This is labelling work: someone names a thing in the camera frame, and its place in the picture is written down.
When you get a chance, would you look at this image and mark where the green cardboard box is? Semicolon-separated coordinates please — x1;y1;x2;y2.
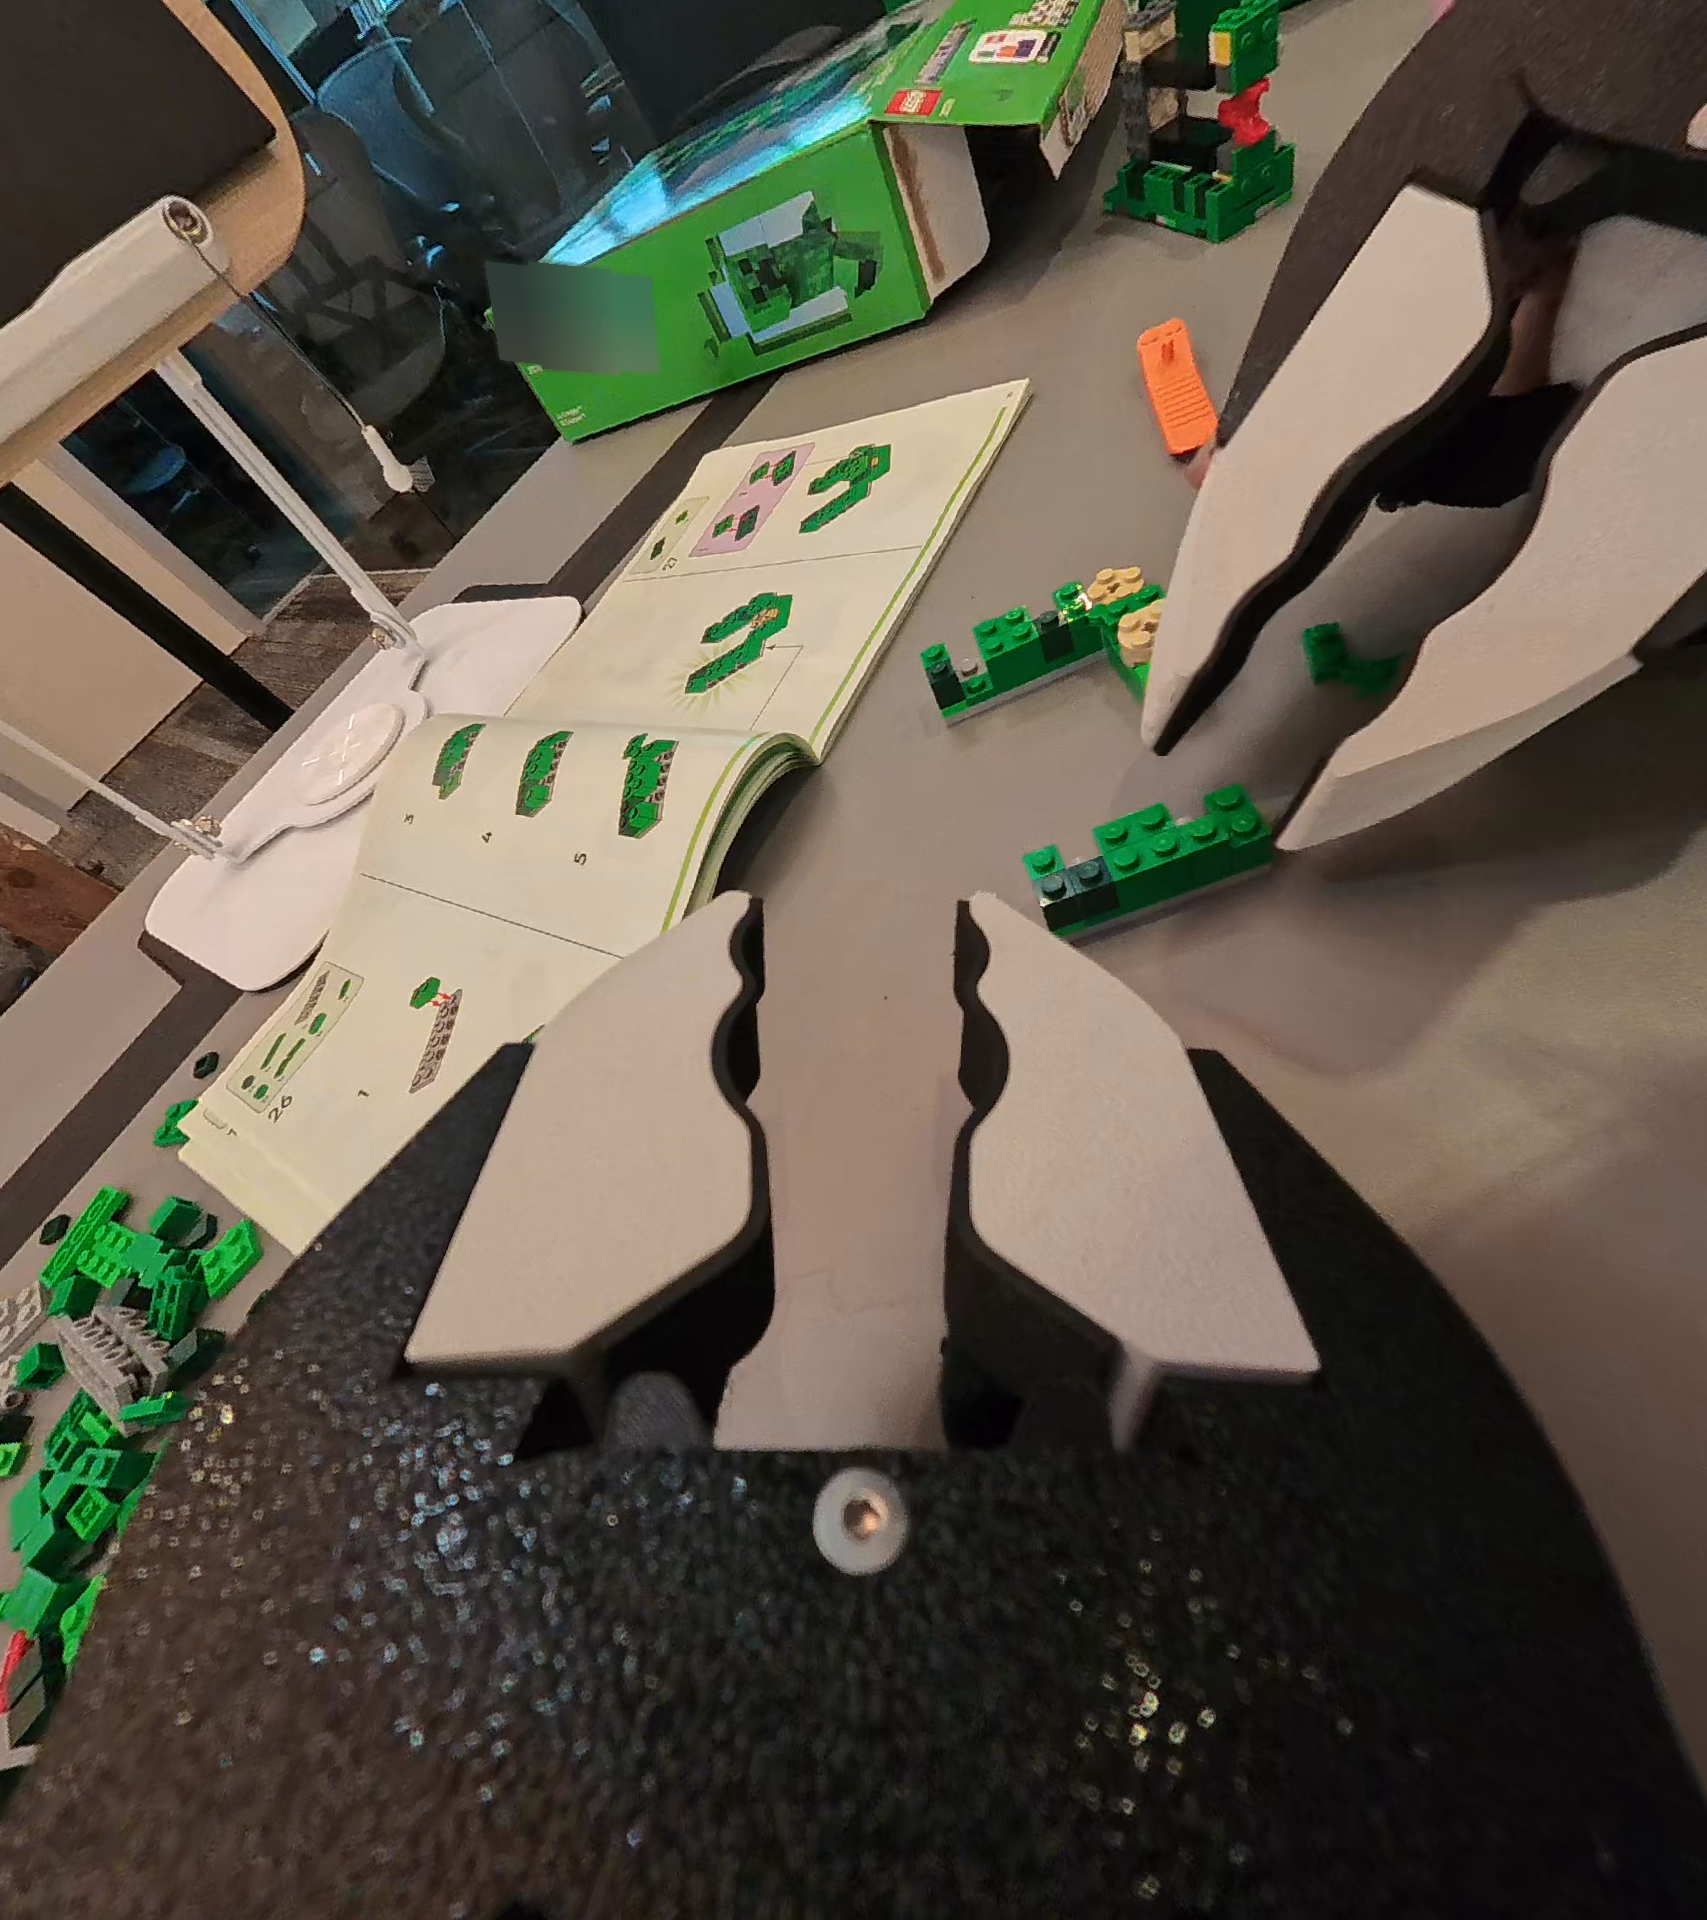
516;0;1118;444

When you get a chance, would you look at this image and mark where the white stand base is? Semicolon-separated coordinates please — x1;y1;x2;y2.
140;594;588;996

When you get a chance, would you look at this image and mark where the person's right hand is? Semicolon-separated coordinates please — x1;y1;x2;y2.
1514;240;1564;384

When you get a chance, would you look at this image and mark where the orange brick separator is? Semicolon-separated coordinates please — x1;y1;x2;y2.
1136;322;1222;456

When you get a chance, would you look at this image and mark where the curved green brick assembly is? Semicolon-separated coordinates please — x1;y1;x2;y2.
920;558;1170;732

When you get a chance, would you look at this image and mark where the straight green brick assembly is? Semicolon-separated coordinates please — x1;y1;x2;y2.
1022;782;1278;943

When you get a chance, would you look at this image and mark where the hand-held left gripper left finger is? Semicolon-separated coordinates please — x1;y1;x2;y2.
404;889;774;1454

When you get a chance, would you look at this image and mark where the green brick figure model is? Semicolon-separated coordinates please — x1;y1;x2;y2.
1100;0;1300;246

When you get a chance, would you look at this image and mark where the building instruction booklet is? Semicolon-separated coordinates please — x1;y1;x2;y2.
176;377;1032;1259

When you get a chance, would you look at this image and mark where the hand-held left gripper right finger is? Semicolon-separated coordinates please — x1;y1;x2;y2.
940;894;1324;1454

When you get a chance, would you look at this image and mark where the small green brick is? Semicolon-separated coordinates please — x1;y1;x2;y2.
1300;617;1402;695

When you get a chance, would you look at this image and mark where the black board wooden edge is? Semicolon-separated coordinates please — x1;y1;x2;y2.
0;0;310;571

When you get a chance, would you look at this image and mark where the pile of loose bricks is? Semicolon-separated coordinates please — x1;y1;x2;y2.
0;1097;268;1920

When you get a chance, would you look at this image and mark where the grey office chair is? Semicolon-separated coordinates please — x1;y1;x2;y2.
318;32;488;198

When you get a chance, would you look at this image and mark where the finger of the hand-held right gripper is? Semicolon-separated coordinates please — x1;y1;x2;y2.
1274;296;1707;857
1138;180;1516;759

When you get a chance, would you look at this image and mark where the white metal bar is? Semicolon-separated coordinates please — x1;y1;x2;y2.
0;193;218;498

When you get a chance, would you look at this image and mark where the white stand pole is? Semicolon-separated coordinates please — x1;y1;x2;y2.
186;351;398;639
0;695;218;859

